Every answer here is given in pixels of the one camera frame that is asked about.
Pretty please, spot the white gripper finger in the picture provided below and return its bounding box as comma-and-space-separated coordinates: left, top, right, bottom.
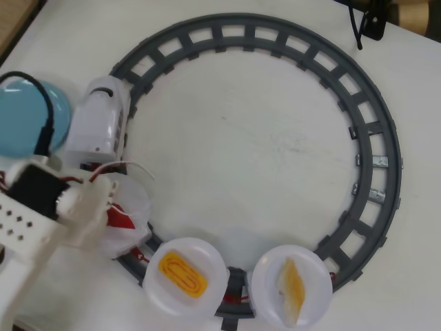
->
82, 176, 121, 210
65, 206, 107, 248

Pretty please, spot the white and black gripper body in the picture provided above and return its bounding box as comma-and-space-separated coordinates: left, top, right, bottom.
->
8, 162, 83, 221

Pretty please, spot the red tuna sushi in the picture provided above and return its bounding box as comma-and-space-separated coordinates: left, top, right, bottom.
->
105, 202, 137, 231

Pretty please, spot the white Shinkansen toy locomotive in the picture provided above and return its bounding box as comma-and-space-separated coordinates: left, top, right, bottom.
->
64, 76, 134, 163

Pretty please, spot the blue ceramic dish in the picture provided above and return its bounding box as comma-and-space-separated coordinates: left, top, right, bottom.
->
0, 77, 73, 158

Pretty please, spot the yellow egg sushi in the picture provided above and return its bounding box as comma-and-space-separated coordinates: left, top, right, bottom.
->
158, 251, 209, 300

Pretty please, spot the pale orange sushi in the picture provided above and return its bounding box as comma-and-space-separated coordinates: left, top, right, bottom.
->
277, 259, 307, 327

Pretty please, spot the white round plate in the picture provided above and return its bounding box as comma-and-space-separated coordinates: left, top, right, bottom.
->
143, 237, 228, 317
98, 174, 154, 259
250, 244, 334, 328

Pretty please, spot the black clamp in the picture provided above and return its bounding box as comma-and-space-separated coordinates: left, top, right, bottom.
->
358, 0, 387, 41

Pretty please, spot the brown cardboard box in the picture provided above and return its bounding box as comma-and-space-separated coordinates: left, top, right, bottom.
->
387, 0, 441, 35

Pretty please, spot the black camera cable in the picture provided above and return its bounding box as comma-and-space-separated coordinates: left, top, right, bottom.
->
0, 71, 56, 156

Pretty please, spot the grey circular toy rail track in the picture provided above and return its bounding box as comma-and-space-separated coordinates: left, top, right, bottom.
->
108, 12, 403, 331

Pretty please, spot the thin black cable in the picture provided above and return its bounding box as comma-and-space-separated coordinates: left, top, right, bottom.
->
347, 0, 366, 51

